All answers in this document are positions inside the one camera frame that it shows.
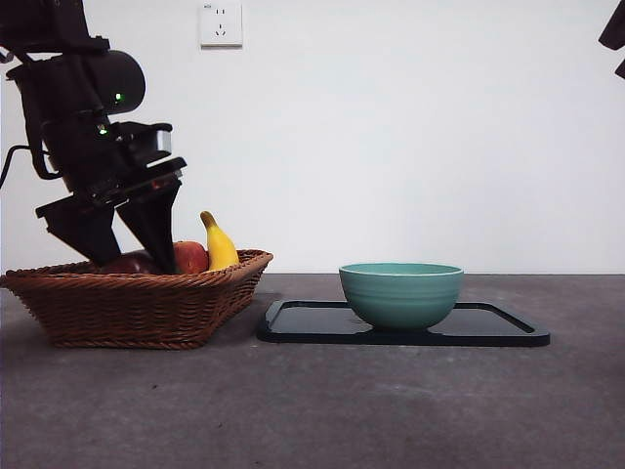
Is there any yellow banana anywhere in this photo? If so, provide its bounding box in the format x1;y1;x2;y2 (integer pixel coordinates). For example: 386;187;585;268
199;210;241;273

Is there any brown wicker basket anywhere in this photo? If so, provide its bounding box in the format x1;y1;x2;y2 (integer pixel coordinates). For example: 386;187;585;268
0;249;274;350

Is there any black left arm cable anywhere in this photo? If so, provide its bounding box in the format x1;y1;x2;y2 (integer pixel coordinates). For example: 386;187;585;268
0;145;36;190

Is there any white wall socket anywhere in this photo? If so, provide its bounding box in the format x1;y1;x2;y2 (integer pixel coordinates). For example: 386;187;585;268
199;1;244;50

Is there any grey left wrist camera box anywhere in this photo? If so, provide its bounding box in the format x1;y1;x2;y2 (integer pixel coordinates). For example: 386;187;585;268
112;122;175;158

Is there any red apple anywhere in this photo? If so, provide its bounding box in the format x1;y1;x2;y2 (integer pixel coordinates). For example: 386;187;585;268
173;240;210;275

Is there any black rectangular tray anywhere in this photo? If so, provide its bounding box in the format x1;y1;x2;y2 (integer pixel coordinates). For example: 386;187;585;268
256;299;552;348

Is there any teal ceramic bowl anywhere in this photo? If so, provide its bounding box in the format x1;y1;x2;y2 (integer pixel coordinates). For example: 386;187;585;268
339;262;465;332

